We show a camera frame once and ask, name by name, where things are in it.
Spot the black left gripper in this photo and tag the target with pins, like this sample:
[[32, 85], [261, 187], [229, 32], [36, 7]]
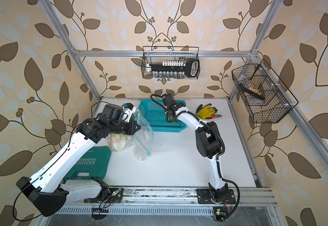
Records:
[[131, 129]]

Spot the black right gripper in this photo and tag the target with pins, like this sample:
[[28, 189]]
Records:
[[166, 109]]

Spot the clear plastic bag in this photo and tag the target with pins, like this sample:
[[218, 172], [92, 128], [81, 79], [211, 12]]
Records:
[[144, 138]]

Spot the clear pink-dotted zipper bag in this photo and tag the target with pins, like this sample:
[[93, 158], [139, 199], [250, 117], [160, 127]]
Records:
[[119, 142]]

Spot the pale chinese cabbage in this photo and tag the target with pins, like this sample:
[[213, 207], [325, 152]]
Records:
[[173, 120]]

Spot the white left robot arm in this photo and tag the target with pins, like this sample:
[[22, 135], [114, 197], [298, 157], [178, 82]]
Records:
[[44, 188]]

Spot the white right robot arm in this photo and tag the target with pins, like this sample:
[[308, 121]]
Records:
[[208, 142]]

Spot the teal plastic basket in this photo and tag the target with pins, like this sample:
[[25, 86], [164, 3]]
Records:
[[156, 118]]

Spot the yellow black work glove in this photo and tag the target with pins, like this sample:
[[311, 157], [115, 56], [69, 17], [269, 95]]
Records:
[[205, 111]]

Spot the black socket bit holder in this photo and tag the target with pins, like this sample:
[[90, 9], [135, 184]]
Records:
[[187, 68]]

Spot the green plastic tool case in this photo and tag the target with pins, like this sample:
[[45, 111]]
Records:
[[92, 165]]

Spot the black brush in basket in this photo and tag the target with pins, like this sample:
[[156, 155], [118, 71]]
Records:
[[252, 92]]

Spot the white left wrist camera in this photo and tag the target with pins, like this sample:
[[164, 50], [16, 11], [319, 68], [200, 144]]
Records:
[[129, 109]]

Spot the red handled pliers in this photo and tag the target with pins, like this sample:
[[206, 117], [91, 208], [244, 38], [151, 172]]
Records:
[[214, 116]]

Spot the black wire basket back wall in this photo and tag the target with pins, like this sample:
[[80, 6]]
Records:
[[160, 53]]

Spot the black wire basket wall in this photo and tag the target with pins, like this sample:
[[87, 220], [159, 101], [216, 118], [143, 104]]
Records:
[[160, 53], [279, 100]]

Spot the black wire basket right wall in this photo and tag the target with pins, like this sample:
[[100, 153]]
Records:
[[279, 100]]

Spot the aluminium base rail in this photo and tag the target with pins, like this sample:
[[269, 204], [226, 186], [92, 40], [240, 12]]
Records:
[[190, 201]]

